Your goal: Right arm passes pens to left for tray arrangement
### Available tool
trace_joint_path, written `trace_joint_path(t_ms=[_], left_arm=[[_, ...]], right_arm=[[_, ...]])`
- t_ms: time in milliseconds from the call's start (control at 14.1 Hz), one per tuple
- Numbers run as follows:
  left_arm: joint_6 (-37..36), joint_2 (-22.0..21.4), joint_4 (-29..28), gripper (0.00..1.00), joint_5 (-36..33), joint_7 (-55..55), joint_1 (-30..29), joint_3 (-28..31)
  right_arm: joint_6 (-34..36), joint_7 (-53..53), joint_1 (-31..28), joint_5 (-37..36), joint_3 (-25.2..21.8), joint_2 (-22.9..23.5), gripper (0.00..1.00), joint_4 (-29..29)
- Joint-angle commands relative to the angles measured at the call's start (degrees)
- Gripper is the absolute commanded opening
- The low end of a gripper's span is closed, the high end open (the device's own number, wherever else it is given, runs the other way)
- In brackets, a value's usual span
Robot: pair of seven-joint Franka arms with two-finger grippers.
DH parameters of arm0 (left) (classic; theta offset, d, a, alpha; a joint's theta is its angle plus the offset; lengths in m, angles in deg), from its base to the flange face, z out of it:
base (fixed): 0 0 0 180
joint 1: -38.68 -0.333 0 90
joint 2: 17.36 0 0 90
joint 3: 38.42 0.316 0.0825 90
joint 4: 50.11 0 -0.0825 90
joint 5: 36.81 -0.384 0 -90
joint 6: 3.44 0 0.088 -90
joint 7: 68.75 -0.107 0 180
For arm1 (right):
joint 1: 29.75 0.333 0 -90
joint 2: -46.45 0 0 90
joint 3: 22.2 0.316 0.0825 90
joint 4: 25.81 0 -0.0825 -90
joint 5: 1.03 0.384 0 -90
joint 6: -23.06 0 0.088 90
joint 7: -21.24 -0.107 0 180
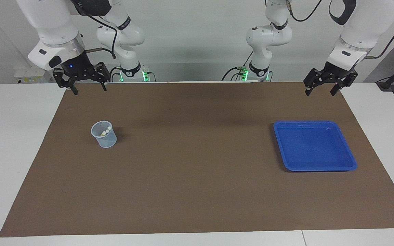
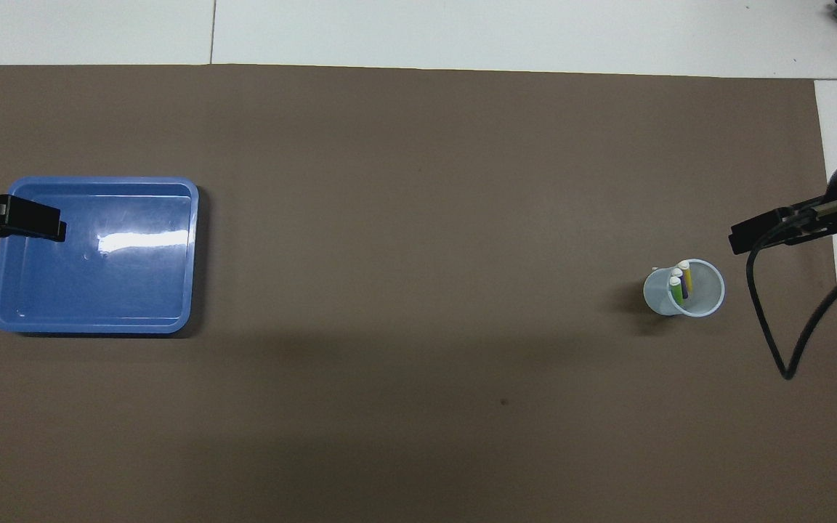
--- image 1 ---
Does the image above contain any white wall power strip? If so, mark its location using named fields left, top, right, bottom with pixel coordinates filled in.
left=14, top=67, right=52, bottom=83

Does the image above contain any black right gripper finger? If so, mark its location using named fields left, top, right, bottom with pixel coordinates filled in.
left=53, top=68, right=79, bottom=96
left=93, top=62, right=111, bottom=92

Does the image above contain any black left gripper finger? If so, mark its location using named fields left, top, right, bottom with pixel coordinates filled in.
left=303, top=68, right=325, bottom=96
left=330, top=71, right=358, bottom=96

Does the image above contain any black left base cable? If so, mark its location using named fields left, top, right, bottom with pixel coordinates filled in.
left=222, top=51, right=254, bottom=81

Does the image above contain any brown table mat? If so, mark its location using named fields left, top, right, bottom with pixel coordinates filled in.
left=0, top=81, right=394, bottom=237

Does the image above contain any blue plastic tray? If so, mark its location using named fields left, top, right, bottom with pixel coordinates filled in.
left=273, top=121, right=357, bottom=172

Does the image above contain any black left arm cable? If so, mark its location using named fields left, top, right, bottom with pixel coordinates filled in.
left=286, top=0, right=394, bottom=59

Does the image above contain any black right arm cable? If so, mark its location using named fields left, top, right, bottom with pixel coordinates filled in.
left=70, top=0, right=117, bottom=59

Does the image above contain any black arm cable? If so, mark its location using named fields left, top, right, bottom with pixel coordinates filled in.
left=70, top=0, right=117, bottom=59
left=286, top=0, right=394, bottom=59

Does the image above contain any translucent plastic pen cup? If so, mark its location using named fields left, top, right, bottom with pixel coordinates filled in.
left=91, top=121, right=117, bottom=148

